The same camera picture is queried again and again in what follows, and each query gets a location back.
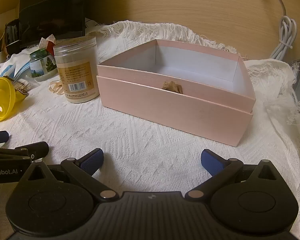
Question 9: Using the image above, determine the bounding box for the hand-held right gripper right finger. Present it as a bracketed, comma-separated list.
[186, 149, 283, 201]

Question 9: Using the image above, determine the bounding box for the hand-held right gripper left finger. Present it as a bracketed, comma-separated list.
[19, 148, 117, 201]

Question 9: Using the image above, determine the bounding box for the beige ribbon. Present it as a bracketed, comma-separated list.
[48, 79, 66, 96]

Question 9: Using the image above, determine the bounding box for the blue face mask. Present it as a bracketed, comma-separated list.
[0, 61, 32, 79]

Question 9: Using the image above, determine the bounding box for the red packet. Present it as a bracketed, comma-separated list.
[45, 40, 56, 55]

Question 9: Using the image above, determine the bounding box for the white fringed blanket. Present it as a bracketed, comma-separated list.
[0, 20, 300, 240]

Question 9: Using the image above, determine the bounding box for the bundle of cotton swabs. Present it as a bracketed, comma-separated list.
[13, 78, 35, 92]

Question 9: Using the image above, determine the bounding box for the small glass jar green lid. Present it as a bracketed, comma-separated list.
[29, 48, 58, 82]

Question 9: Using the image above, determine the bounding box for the white plastic wrapper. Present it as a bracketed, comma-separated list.
[5, 52, 32, 67]

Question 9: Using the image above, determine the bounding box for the clear plastic powder jar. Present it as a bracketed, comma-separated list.
[53, 35, 101, 104]

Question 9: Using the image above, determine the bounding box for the beige ribbon bow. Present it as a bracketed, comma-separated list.
[162, 81, 184, 94]

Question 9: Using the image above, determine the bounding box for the black mug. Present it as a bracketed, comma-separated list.
[4, 19, 21, 55]

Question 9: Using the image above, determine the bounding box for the crumpled white tissue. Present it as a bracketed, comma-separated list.
[38, 35, 56, 49]

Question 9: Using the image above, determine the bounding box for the black monitor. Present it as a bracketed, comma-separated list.
[19, 0, 87, 49]

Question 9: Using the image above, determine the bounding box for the white cable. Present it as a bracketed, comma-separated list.
[266, 0, 298, 61]

